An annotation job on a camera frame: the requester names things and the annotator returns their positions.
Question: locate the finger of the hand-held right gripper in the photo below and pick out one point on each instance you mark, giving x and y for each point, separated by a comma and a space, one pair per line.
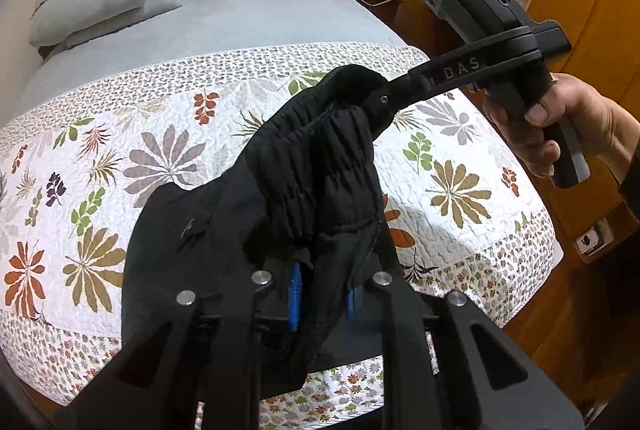
450, 72

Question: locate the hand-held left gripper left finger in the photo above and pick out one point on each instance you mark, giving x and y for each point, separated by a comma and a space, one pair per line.
295, 295

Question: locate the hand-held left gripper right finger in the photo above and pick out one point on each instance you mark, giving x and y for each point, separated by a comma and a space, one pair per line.
351, 302

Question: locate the black pants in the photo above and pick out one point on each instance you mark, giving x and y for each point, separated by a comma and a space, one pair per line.
310, 169

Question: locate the person's right hand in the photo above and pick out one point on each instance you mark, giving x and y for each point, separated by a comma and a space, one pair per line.
600, 124

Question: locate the dark wooden nightstand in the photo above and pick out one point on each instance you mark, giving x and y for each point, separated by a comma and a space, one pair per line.
382, 9

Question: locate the grey bed sheet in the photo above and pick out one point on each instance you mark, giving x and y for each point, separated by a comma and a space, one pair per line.
250, 19

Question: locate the floral white quilt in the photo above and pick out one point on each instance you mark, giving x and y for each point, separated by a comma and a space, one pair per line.
150, 134

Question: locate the white wall socket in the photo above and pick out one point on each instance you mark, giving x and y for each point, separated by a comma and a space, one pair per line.
590, 240

